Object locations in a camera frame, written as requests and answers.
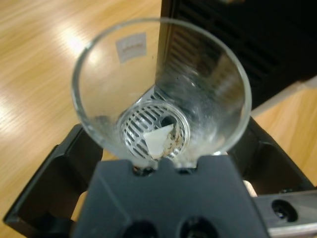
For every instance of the white capsule coffee machine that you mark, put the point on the white capsule coffee machine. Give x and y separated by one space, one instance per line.
272 49

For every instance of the silver slotted drip tray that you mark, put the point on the silver slotted drip tray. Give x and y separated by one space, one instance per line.
133 119

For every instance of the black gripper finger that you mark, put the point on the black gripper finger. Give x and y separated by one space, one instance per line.
54 186
270 168

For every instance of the clear drinking glass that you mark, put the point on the clear drinking glass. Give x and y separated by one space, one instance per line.
99 74

